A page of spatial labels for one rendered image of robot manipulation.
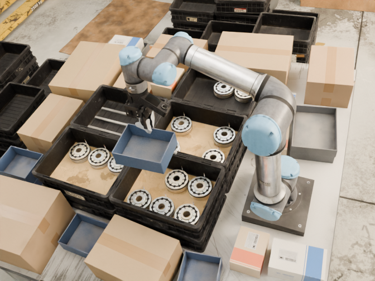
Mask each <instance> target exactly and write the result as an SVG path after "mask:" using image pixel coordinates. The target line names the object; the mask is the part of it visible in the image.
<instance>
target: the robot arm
mask: <svg viewBox="0 0 375 281"><path fill-rule="evenodd" d="M119 61H120V63H119V64H120V66H121V69H122V73H123V77H124V81H125V84H126V87H125V88H124V89H123V93H127V97H128V100H127V101H126V103H125V105H124V108H125V111H126V115H127V116H128V117H132V118H137V117H138V118H139V122H137V123H135V125H136V126H137V127H139V128H141V129H144V130H145V131H146V132H147V133H149V134H151V132H152V129H151V128H153V127H154V123H155V112H156V113H157V114H159V115H161V116H162V117H165V116H166V115H167V114H168V112H169V111H170V109H171V106H170V105H168V104H166V103H165V102H164V101H162V100H160V99H159V98H157V97H155V96H154V95H152V94H151V93H149V92H148V84H147V82H151V83H154V84H156V85H162V86H170V85H172V84H173V82H174V81H175V78H176V74H177V70H176V67H177V65H178V64H179V63H182V64H184V65H186V66H188V67H190V68H192V69H194V70H196V71H198V72H200V73H203V74H205V75H207V76H209V77H211V78H213V79H215V80H218V81H220V82H221V83H224V84H226V85H228V86H230V87H233V88H235V89H237V90H239V91H241V92H243V93H245V94H247V95H249V96H251V97H252V99H253V101H255V102H256V103H258V104H257V106H256V108H255V109H254V111H253V113H252V114H251V116H250V117H249V119H248V120H247V121H246V123H245V125H244V127H243V130H242V141H243V143H244V145H245V146H247V149H248V150H249V151H251V152H252V153H254V155H255V163H256V175H257V183H256V184H255V186H254V199H253V201H252V202H251V205H250V208H251V210H252V211H253V212H254V213H255V214H256V215H258V216H259V217H261V218H263V219H266V220H270V221H276V220H278V219H279V218H280V216H281V215H282V212H283V209H286V208H288V207H290V206H292V205H293V204H294V203H295V201H296V198H297V188H296V182H297V178H298V176H299V174H300V166H299V164H298V162H297V161H296V160H295V159H293V158H292V157H290V156H284V155H281V152H282V151H283V150H284V149H285V147H286V132H287V129H288V127H289V125H290V123H291V121H292V119H293V117H294V116H295V113H296V100H295V97H294V95H293V94H292V92H291V90H290V89H289V88H288V87H287V86H286V85H285V84H284V83H282V82H281V81H279V80H278V79H277V78H275V77H273V76H271V75H268V74H264V75H260V74H258V73H256V72H254V71H252V70H249V69H247V68H245V67H243V66H240V65H238V64H236V63H234V62H232V61H229V60H227V59H225V58H223V57H221V56H218V55H216V54H214V53H212V52H210V51H207V50H205V49H203V48H201V47H199V46H197V45H194V44H193V39H192V38H191V36H189V35H188V34H187V33H185V32H178V33H176V34H175V35H174V36H173V37H171V38H170V39H169V41H168V42H167V44H166V45H165V46H164V47H163V48H162V49H161V50H160V52H159V53H158V54H157V55H156V56H155V57H154V58H153V59H151V58H148V57H144V56H142V53H141V50H140V49H139V48H138V47H136V46H128V47H125V48H123V49H122V50H120V52H119ZM128 102H129V103H128ZM126 109H127V110H128V114H127V110H126Z"/></svg>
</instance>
